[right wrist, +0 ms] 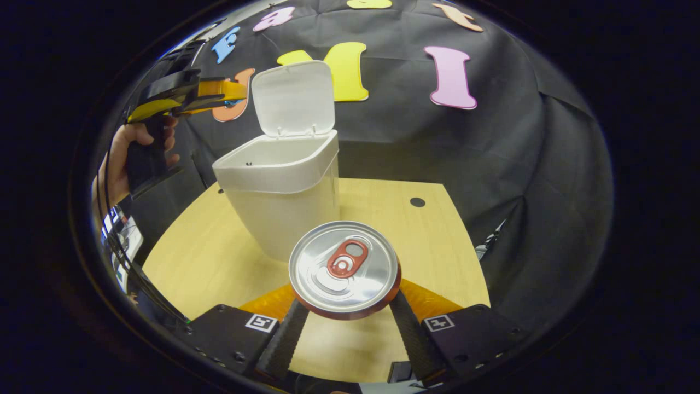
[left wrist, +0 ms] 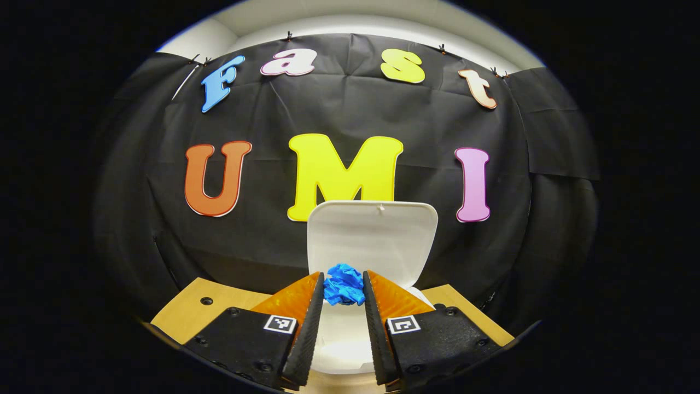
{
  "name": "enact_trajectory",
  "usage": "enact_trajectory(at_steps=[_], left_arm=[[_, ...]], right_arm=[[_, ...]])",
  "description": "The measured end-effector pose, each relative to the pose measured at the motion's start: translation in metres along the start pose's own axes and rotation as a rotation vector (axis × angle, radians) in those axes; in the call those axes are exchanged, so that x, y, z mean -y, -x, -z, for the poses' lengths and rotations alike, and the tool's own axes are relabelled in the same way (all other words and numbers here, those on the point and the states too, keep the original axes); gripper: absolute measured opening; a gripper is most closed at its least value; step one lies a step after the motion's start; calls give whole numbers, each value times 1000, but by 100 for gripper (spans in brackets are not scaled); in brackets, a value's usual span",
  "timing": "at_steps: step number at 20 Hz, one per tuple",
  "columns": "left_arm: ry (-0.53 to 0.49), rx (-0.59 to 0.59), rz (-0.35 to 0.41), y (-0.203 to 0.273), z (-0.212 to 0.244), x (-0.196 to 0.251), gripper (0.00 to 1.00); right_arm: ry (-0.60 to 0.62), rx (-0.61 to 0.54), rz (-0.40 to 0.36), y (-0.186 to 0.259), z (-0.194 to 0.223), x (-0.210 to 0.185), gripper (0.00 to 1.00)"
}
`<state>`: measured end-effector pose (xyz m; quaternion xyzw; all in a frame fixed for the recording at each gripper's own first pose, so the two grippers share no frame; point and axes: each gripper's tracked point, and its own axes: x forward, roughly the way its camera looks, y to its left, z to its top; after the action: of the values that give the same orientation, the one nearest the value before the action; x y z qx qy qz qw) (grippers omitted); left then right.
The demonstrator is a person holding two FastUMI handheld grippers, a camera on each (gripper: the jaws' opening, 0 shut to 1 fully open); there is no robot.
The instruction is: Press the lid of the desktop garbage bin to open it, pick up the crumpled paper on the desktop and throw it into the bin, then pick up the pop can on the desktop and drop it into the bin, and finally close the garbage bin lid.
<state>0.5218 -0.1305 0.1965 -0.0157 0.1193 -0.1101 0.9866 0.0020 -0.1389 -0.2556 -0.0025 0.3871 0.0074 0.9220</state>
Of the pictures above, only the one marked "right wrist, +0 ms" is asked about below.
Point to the computer monitor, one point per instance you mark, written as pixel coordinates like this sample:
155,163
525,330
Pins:
120,235

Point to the white desktop garbage bin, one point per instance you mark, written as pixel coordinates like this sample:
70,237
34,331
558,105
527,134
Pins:
284,219

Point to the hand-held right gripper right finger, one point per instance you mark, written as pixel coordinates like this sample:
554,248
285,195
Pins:
410,339

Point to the red pop can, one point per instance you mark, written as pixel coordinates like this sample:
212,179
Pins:
344,268

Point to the metal clamp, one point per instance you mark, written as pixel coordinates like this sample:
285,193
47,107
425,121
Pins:
488,241

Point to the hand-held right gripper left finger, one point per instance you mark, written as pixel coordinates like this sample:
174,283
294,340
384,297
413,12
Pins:
281,345

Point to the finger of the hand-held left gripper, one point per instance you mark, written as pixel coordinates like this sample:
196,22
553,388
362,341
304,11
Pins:
150,109
219,89

